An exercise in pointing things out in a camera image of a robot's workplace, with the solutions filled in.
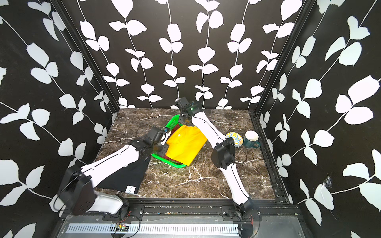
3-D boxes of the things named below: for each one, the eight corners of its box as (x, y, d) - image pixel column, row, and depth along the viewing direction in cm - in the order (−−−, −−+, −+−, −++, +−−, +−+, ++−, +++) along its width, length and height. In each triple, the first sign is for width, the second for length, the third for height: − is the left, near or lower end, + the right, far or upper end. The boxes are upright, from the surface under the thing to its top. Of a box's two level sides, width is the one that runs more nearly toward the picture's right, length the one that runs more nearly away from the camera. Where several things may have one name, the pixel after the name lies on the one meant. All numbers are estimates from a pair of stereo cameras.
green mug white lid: (241, 150, 100) (246, 141, 91) (239, 140, 106) (243, 130, 96) (254, 150, 100) (260, 141, 91) (251, 140, 106) (256, 130, 96)
